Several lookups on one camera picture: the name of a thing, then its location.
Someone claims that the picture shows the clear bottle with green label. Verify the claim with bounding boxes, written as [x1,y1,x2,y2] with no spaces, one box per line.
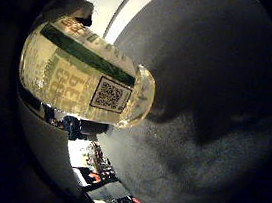
[12,10,166,134]

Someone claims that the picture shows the person in dark clothes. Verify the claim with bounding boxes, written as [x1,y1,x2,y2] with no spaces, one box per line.
[57,115,89,143]

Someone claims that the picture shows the red box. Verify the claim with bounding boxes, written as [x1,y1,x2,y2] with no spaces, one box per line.
[86,171,104,185]

